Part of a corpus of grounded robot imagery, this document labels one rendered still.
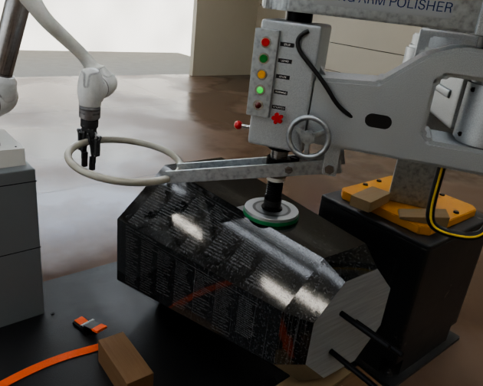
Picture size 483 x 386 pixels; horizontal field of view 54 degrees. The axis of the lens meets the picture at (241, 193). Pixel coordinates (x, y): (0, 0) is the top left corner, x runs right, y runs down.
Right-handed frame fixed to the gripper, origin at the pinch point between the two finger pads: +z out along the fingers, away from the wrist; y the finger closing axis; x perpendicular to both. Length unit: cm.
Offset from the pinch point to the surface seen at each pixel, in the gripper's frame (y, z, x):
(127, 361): 52, 68, -21
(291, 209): 92, -6, 21
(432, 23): 125, -81, 16
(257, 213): 85, -5, 8
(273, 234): 94, -2, 5
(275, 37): 82, -70, 3
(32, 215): -16.1, 28.1, -17.5
